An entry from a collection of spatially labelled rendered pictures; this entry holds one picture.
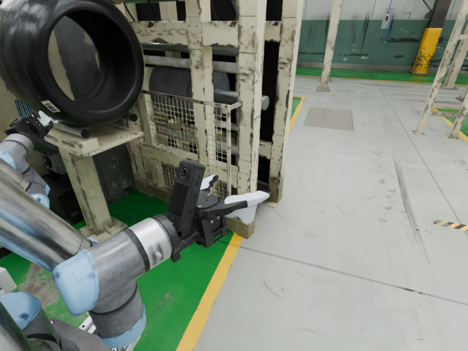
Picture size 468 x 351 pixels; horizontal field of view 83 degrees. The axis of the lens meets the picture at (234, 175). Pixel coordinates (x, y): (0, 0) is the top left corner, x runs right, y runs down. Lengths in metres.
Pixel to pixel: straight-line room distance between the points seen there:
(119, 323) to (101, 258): 0.12
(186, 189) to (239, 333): 1.18
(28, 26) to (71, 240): 0.96
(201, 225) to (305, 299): 1.28
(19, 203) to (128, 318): 0.23
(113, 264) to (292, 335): 1.26
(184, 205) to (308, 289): 1.37
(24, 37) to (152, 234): 1.04
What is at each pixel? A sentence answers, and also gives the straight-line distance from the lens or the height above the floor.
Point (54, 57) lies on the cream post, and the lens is 1.76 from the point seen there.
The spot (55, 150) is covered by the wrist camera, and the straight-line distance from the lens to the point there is 1.19.
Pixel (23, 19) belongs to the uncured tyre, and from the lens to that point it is 1.34.
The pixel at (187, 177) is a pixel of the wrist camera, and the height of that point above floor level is 1.13.
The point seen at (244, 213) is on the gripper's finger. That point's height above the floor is 1.04.
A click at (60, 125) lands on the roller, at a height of 0.91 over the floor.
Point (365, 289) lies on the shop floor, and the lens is 1.85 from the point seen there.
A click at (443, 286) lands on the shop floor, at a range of 2.10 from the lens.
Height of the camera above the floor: 1.36
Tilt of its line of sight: 30 degrees down
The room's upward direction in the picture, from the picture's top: straight up
